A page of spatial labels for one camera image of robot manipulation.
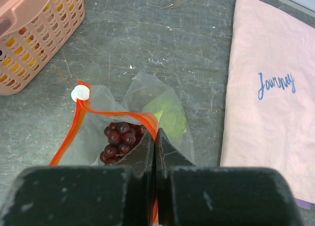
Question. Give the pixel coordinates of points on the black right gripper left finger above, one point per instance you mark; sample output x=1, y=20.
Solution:
x=112, y=195

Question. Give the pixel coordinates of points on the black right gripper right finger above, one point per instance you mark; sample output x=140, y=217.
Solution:
x=189, y=195

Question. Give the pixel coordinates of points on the dark red toy grapes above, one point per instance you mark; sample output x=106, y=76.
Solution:
x=122, y=137

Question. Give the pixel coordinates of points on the green toy fruit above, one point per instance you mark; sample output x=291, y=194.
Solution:
x=170, y=115

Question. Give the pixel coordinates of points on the clear zip top bag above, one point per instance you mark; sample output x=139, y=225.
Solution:
x=96, y=109

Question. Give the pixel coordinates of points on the pink plastic basket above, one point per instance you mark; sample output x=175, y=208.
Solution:
x=34, y=34

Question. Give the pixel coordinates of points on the pink cloth with writing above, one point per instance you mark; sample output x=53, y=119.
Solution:
x=270, y=96

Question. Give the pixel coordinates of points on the purple sheet under cloth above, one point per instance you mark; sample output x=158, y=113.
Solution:
x=303, y=204

